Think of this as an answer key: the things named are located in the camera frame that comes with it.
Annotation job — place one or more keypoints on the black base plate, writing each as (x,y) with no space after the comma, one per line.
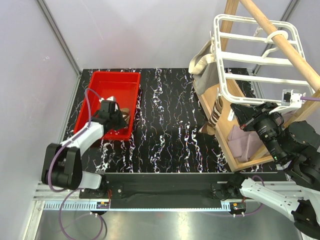
(169,192)

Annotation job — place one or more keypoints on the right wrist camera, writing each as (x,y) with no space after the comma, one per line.
(292,101)

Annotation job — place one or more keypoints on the wooden rack frame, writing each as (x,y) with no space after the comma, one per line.
(227,119)

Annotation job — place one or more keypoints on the wooden hanging rod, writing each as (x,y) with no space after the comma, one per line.
(310,75)

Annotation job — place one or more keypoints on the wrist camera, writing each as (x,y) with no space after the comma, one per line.
(111,98)
(292,101)

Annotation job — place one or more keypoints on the brown striped sock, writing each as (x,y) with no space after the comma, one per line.
(124,116)
(209,127)

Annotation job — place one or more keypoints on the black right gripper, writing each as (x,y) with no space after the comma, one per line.
(248,115)

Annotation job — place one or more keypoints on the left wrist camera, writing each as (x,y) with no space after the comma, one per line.
(111,98)

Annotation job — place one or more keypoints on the mauve sock in tray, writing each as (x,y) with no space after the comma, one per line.
(243,144)

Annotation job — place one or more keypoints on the red snowflake sock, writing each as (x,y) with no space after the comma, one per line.
(117,133)

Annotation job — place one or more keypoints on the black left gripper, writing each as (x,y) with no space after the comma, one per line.
(122,123)

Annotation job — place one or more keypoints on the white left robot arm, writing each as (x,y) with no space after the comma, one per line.
(62,168)

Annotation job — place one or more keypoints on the cream grey sock hanging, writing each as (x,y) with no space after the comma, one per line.
(203,68)

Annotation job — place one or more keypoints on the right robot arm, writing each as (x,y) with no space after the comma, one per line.
(295,145)

